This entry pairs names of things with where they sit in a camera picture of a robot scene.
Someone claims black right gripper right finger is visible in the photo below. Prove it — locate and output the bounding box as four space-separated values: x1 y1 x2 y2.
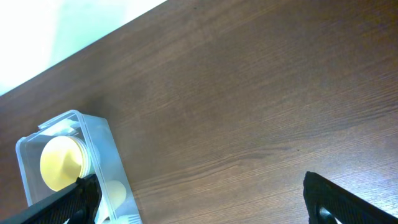
303 171 397 224

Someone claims green plastic bowl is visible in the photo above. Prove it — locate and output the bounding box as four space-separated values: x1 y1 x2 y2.
73 137 95 178

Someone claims clear plastic container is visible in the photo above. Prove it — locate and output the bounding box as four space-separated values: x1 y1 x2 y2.
16 110 142 224

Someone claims yellow plastic cup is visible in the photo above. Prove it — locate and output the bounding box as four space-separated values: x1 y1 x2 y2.
96 180 127 221

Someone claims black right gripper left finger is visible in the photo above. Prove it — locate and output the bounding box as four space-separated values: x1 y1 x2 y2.
1 174 102 224

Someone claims yellow plastic bowl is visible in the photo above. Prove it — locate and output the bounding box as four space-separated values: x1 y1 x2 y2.
40 136 85 192

